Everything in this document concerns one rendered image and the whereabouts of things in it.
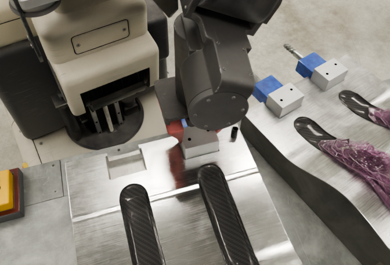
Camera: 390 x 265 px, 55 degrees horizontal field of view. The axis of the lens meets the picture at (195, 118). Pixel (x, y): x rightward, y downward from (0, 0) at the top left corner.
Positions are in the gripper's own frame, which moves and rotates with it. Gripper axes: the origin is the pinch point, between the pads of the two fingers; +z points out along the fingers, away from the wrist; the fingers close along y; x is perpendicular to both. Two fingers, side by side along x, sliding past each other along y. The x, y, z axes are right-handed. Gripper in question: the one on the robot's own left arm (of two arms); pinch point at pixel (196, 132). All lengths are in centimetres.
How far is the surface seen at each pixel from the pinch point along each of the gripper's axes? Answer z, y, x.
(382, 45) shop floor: 90, 134, 86
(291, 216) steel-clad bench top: 10.6, 12.0, -12.3
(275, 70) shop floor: 91, 70, 85
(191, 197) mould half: 2.1, -3.2, -8.7
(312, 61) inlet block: 3.8, 26.1, 11.8
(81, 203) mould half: 1.9, -17.5, -5.5
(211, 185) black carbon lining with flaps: 2.5, 0.0, -7.5
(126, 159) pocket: 4.2, -10.6, 0.8
